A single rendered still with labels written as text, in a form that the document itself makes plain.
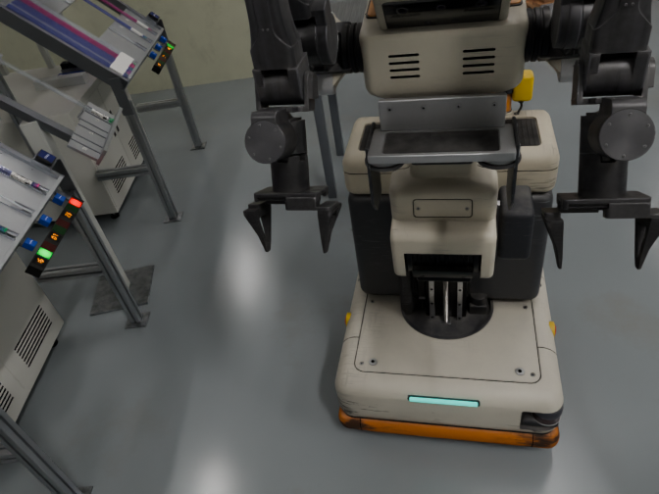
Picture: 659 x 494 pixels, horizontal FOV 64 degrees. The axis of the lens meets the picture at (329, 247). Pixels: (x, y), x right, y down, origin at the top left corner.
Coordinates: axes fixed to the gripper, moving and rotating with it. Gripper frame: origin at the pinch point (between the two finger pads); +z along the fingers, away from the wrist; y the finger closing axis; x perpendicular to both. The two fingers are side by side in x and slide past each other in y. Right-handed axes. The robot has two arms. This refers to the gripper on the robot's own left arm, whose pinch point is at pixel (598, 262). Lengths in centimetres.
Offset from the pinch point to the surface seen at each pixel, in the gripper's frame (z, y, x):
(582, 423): 71, 15, 80
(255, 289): 45, -105, 122
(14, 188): -8, -148, 53
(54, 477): 72, -132, 31
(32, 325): 45, -174, 74
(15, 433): 53, -133, 23
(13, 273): 24, -174, 71
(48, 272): 27, -171, 83
